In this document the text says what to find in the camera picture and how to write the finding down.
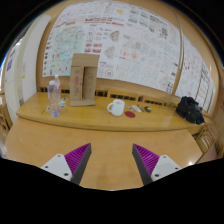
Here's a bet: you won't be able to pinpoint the white remote-like object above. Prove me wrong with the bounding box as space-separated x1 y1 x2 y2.
132 105 142 112

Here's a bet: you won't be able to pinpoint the white door panel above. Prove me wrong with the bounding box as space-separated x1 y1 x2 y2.
4 14 51 122

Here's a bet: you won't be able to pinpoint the white ceramic mug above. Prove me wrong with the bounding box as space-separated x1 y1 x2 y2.
107 99 125 116

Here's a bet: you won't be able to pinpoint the small dark object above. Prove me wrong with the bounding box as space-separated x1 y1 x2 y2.
145 106 152 113

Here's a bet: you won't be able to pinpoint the brown cardboard stand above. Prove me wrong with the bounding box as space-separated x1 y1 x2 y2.
70 53 99 106

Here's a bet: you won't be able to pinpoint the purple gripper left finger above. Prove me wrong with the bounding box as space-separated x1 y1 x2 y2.
42 143 92 185

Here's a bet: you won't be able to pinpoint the clear plastic water bottle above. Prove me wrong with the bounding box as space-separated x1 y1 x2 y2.
48 81 60 118

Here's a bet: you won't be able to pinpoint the black bag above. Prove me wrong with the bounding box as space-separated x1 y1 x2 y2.
176 96 205 125

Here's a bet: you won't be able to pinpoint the small sticker cards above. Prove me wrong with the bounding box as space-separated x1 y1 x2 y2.
46 97 68 112

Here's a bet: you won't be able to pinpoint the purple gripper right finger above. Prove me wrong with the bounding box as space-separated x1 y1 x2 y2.
132 144 181 185

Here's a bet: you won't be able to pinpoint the round red coaster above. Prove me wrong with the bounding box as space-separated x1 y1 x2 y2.
125 111 135 118

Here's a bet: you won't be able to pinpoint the right wall poster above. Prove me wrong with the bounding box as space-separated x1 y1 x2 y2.
174 34 214 113

